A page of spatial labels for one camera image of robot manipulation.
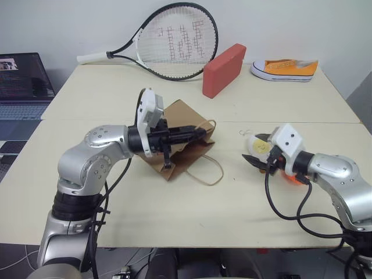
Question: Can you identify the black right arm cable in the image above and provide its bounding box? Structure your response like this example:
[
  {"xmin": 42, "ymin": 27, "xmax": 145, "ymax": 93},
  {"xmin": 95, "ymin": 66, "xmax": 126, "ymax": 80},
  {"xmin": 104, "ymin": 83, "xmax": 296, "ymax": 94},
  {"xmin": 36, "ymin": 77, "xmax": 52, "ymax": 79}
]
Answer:
[
  {"xmin": 263, "ymin": 158, "xmax": 346, "ymax": 233},
  {"xmin": 296, "ymin": 174, "xmax": 346, "ymax": 239}
]

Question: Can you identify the brown paper bag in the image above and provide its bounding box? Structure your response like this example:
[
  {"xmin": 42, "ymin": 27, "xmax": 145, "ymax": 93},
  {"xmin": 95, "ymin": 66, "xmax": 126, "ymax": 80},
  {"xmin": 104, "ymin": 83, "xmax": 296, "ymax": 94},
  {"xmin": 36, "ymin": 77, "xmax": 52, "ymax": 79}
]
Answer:
[{"xmin": 141, "ymin": 99, "xmax": 224, "ymax": 187}]

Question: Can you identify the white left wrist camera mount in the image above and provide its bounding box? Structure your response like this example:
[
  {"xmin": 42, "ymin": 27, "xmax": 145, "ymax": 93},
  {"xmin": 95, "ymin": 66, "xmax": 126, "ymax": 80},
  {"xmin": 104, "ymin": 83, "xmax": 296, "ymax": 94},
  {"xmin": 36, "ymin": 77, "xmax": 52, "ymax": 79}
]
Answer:
[{"xmin": 135, "ymin": 88, "xmax": 167, "ymax": 159}]

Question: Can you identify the orange canvas sneaker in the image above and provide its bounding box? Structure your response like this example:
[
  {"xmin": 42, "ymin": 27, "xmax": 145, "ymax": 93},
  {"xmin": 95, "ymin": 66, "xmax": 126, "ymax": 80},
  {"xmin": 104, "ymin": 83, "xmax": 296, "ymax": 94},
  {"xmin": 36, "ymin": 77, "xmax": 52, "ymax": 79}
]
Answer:
[{"xmin": 250, "ymin": 59, "xmax": 319, "ymax": 83}]

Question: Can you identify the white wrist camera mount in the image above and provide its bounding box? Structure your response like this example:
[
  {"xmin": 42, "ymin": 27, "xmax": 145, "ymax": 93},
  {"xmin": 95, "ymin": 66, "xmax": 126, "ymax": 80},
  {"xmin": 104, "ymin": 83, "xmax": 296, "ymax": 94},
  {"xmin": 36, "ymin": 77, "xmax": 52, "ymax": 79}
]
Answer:
[
  {"xmin": 269, "ymin": 123, "xmax": 305, "ymax": 177},
  {"xmin": 135, "ymin": 88, "xmax": 167, "ymax": 159}
]

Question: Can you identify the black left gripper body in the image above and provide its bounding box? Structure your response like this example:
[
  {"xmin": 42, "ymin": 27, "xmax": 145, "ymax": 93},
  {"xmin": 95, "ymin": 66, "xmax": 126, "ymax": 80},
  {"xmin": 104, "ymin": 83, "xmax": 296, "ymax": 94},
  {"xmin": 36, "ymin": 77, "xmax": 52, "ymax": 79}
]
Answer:
[{"xmin": 147, "ymin": 118, "xmax": 176, "ymax": 170}]

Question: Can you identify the open black laptop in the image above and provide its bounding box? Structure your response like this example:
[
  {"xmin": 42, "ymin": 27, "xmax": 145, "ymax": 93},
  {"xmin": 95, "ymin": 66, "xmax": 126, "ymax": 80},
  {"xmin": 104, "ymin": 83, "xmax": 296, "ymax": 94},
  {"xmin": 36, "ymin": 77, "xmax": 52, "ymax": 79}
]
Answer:
[{"xmin": 0, "ymin": 52, "xmax": 56, "ymax": 121}]

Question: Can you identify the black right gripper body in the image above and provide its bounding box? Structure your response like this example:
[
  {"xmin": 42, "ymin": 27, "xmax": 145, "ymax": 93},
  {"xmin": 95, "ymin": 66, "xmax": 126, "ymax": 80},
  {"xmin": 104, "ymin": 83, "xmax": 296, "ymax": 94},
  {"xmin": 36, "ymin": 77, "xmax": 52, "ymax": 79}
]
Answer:
[{"xmin": 265, "ymin": 146, "xmax": 287, "ymax": 177}]

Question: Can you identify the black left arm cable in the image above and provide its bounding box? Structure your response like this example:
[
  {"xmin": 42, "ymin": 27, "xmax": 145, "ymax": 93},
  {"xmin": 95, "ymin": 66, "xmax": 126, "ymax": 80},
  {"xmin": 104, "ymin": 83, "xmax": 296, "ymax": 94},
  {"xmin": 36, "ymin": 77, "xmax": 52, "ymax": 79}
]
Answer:
[{"xmin": 84, "ymin": 156, "xmax": 133, "ymax": 279}]

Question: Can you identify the red foam block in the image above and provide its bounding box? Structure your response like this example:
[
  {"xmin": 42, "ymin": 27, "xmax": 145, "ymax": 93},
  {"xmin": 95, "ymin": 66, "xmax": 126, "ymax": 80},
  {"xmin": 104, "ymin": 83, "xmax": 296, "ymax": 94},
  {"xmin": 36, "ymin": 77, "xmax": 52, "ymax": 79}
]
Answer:
[{"xmin": 202, "ymin": 43, "xmax": 248, "ymax": 100}]

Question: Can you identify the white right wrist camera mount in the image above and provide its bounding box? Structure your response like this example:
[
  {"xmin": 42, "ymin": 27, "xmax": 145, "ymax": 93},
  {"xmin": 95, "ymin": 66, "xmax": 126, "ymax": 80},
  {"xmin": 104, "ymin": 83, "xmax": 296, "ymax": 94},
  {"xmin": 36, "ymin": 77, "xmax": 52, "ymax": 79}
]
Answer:
[{"xmin": 269, "ymin": 123, "xmax": 305, "ymax": 177}]

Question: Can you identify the dark rounded shape under table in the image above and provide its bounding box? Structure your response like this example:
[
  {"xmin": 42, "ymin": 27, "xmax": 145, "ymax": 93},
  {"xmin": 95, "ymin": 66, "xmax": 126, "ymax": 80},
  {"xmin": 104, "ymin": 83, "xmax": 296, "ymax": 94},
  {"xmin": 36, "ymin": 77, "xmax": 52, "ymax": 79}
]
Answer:
[{"xmin": 146, "ymin": 249, "xmax": 178, "ymax": 279}]

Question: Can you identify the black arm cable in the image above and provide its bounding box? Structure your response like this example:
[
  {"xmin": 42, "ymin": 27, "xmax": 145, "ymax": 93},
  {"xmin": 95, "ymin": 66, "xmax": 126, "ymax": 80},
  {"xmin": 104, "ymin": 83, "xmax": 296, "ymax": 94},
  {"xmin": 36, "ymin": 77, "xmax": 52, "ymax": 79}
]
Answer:
[
  {"xmin": 296, "ymin": 174, "xmax": 346, "ymax": 239},
  {"xmin": 84, "ymin": 156, "xmax": 133, "ymax": 279},
  {"xmin": 263, "ymin": 158, "xmax": 346, "ymax": 233}
]

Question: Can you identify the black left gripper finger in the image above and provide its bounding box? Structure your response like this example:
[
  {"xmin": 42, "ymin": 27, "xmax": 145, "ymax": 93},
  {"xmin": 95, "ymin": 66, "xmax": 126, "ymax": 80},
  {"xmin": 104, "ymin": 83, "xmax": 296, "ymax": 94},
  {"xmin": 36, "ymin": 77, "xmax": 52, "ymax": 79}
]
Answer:
[
  {"xmin": 173, "ymin": 125, "xmax": 208, "ymax": 136},
  {"xmin": 173, "ymin": 134, "xmax": 205, "ymax": 144}
]

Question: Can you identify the black and white tennis racket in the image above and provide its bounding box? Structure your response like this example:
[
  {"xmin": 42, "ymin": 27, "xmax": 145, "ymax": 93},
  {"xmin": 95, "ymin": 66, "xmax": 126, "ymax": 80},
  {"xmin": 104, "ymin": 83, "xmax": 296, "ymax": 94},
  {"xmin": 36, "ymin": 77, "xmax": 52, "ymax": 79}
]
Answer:
[{"xmin": 76, "ymin": 3, "xmax": 219, "ymax": 82}]

